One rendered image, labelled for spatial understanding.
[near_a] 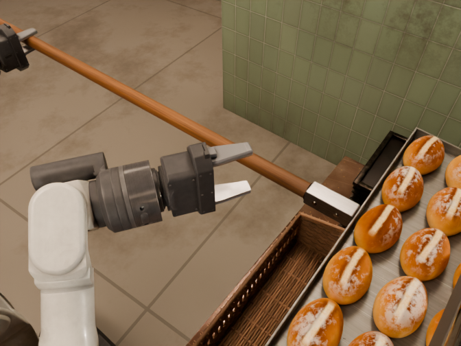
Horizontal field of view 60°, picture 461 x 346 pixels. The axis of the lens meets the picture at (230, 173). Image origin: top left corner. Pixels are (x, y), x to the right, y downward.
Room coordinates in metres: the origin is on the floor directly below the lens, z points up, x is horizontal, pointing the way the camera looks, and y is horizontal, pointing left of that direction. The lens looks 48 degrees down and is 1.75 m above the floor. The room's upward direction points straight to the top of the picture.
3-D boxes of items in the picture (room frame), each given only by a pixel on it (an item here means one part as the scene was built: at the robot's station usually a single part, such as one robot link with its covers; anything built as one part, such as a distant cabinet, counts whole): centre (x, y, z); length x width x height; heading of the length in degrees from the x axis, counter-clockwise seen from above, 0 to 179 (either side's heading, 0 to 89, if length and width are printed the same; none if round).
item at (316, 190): (0.42, -0.17, 1.20); 0.09 x 0.04 x 0.03; 52
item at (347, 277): (0.29, -0.18, 1.21); 0.10 x 0.07 x 0.06; 144
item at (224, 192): (0.39, 0.00, 1.27); 0.06 x 0.03 x 0.02; 107
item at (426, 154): (0.53, -0.37, 1.21); 0.10 x 0.07 x 0.05; 138
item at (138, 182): (0.36, 0.09, 1.32); 0.12 x 0.10 x 0.13; 107
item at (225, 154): (0.39, 0.00, 1.36); 0.06 x 0.03 x 0.02; 107
